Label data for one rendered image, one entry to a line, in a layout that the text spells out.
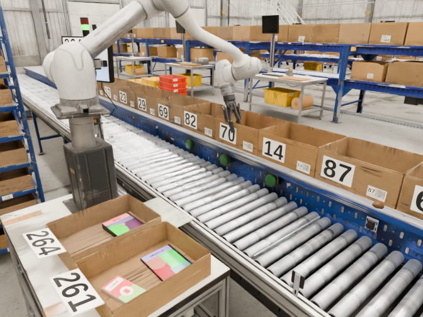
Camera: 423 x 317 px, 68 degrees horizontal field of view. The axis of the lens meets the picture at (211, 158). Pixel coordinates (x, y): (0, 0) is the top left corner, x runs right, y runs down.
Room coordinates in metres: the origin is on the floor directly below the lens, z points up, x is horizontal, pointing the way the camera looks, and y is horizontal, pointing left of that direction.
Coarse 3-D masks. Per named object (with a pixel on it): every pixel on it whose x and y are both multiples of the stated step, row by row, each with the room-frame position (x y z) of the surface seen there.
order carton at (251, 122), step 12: (216, 120) 2.04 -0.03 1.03; (240, 120) 2.20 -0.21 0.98; (252, 120) 2.18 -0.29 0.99; (264, 120) 2.09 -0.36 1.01; (276, 120) 2.01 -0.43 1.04; (216, 132) 2.04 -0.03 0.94; (240, 132) 1.86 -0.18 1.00; (252, 132) 1.78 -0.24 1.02; (228, 144) 1.94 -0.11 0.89; (240, 144) 1.86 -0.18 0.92; (252, 144) 1.78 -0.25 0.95
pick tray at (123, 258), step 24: (120, 240) 0.98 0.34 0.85; (144, 240) 1.04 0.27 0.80; (168, 240) 1.10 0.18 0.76; (192, 240) 0.99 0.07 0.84; (96, 264) 0.90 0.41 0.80; (120, 264) 0.95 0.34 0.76; (192, 264) 0.85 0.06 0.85; (96, 288) 0.83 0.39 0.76; (144, 288) 0.83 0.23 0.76; (168, 288) 0.78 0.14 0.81; (120, 312) 0.67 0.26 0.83; (144, 312) 0.72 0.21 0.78
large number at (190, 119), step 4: (184, 112) 2.33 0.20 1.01; (188, 112) 2.29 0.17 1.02; (184, 116) 2.33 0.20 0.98; (188, 116) 2.29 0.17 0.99; (192, 116) 2.25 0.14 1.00; (196, 116) 2.21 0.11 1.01; (184, 120) 2.33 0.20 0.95; (188, 120) 2.29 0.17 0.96; (192, 120) 2.25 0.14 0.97; (196, 120) 2.21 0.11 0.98; (184, 124) 2.33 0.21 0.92; (188, 124) 2.29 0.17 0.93; (192, 124) 2.25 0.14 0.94; (196, 124) 2.21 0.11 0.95; (196, 128) 2.21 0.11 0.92
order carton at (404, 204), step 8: (416, 168) 1.21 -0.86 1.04; (408, 176) 1.13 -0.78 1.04; (416, 176) 1.23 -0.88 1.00; (408, 184) 1.12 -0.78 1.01; (416, 184) 1.10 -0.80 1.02; (400, 192) 1.14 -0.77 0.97; (408, 192) 1.11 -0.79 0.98; (400, 200) 1.13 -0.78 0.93; (408, 200) 1.11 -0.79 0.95; (400, 208) 1.12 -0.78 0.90; (408, 208) 1.10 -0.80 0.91; (416, 216) 1.08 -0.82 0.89
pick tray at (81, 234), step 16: (96, 208) 1.23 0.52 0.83; (112, 208) 1.28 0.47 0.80; (128, 208) 1.34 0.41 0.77; (144, 208) 1.24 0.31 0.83; (48, 224) 1.09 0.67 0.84; (64, 224) 1.13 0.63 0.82; (80, 224) 1.18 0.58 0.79; (96, 224) 1.22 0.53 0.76; (144, 224) 1.08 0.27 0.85; (64, 240) 1.10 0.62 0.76; (80, 240) 1.10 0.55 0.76; (96, 240) 1.10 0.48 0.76; (112, 240) 0.99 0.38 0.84; (64, 256) 0.94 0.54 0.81; (80, 256) 0.90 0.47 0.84
